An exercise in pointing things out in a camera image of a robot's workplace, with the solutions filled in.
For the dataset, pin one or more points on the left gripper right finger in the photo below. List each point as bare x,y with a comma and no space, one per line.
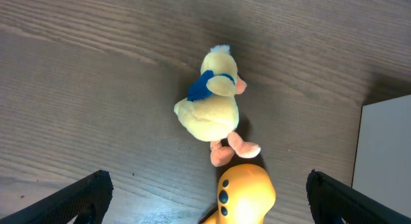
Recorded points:
332,202

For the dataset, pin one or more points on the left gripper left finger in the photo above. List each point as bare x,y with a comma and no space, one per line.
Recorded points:
85,201

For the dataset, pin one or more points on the yellow plush duck toy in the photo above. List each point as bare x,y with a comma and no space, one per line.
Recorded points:
210,112

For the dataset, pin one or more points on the white cardboard box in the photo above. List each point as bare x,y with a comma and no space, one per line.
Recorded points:
382,165

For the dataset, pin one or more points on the orange rubber dinosaur toy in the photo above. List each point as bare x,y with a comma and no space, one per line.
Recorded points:
245,195

